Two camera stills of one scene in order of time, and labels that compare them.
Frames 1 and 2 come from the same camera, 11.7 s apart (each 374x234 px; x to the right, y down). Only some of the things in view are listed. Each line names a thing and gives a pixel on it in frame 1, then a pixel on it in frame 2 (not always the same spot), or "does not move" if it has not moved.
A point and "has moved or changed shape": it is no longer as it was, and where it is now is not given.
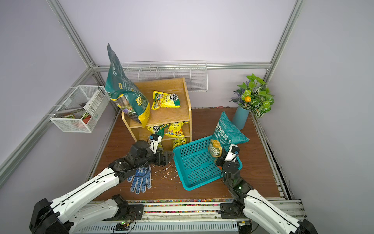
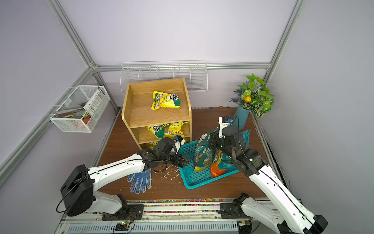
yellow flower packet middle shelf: x=175 y=129 does not move
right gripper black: x=221 y=159 to x=215 y=138
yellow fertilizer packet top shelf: x=165 y=100 does not move
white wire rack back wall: x=195 y=72 does not move
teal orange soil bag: x=225 y=133 has moved or changed shape
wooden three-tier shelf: x=170 y=116 does not move
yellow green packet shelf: x=158 y=129 does not move
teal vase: x=240 y=117 does not move
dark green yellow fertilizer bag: x=123 y=91 to x=206 y=154
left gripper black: x=165 y=161 to x=181 y=163
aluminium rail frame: x=213 y=217 does not move
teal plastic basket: x=196 y=166 does not move
